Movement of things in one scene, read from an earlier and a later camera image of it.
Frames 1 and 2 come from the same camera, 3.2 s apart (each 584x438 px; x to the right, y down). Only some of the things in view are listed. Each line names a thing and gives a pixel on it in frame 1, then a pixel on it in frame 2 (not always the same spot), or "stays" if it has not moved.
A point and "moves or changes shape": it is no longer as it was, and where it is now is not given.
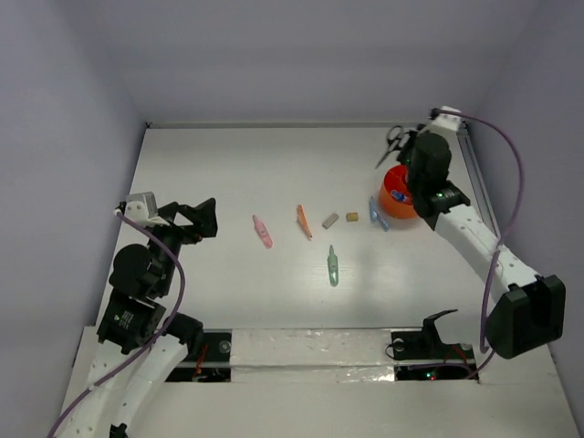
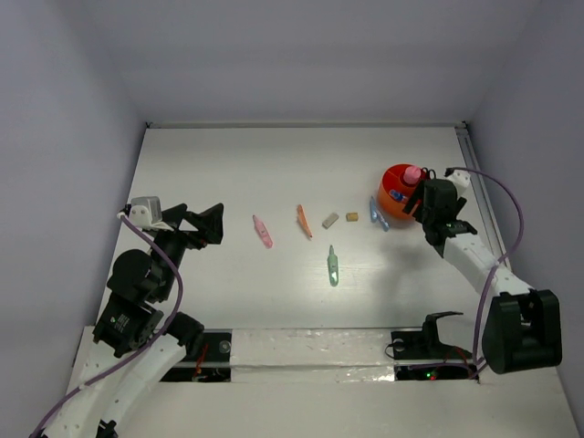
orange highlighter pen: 304,222 stays
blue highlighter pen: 374,215 stays
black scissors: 396,139 moves or changes shape
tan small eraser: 352,216 stays
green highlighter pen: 333,266 stays
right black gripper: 401,156 to 415,197
